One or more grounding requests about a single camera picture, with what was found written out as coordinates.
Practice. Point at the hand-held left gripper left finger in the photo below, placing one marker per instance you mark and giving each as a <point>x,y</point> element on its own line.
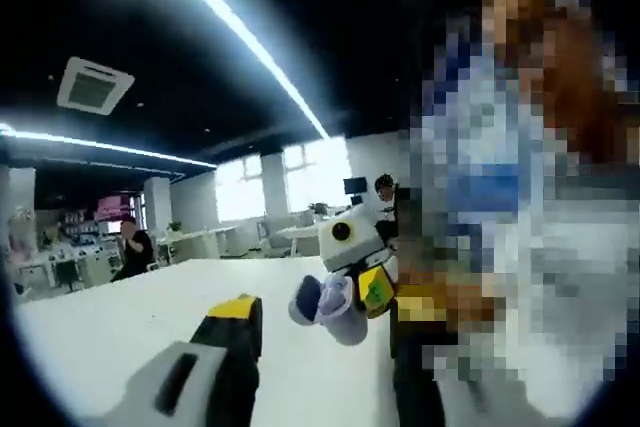
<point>230,342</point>

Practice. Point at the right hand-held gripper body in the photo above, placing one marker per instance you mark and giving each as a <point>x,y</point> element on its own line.
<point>350,247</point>

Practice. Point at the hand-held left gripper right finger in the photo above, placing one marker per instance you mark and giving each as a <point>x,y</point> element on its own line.
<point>412,387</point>

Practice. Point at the lavender earbud case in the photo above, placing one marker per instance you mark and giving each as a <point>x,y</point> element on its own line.
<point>345,327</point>

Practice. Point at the small potted plant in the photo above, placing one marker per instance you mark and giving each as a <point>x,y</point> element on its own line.
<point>174,227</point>
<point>318,208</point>

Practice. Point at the black monitor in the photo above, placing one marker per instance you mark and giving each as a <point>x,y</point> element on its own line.
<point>356,187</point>

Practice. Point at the white desk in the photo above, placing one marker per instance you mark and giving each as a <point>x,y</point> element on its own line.
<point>200,244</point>

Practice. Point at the white table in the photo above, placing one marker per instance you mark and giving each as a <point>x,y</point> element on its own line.
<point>125,327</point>

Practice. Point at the black office chair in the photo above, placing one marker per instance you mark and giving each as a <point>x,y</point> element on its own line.
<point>68,276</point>

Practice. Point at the long ceiling light strip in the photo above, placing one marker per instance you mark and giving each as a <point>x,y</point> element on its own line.
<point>110,146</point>
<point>240,32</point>

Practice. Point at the ceiling air vent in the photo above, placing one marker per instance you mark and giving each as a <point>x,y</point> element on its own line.
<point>95,87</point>

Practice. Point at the pink wall screen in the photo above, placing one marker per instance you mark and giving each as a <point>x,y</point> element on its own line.
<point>114,208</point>

